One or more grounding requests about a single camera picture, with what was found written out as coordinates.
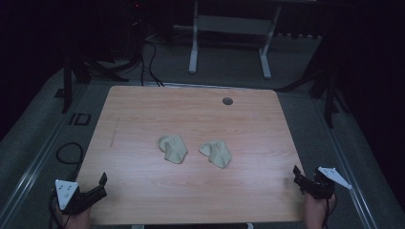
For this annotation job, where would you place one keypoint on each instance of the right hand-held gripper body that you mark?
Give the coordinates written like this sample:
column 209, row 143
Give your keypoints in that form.
column 321, row 186

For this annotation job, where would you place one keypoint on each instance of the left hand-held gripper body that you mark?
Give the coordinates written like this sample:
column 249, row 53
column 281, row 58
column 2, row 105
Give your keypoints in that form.
column 68, row 192

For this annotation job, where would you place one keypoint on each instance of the beige sock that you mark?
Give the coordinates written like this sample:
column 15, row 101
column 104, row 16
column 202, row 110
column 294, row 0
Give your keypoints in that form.
column 218, row 153
column 173, row 148

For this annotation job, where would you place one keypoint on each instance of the person's right hand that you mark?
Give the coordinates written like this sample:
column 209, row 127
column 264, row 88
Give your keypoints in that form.
column 313, row 213

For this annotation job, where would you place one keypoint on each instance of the person's left hand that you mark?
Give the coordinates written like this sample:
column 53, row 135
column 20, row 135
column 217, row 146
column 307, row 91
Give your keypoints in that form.
column 76, row 220

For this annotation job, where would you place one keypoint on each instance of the black tripod stand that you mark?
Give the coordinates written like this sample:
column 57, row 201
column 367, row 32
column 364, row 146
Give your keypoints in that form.
column 67, row 86
column 331, row 95

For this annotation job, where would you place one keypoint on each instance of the metal floor rail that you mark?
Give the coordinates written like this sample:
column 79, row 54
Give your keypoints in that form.
column 347, row 168
column 28, row 173

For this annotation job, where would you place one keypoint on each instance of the white desk frame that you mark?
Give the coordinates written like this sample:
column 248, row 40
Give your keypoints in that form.
column 235, row 24

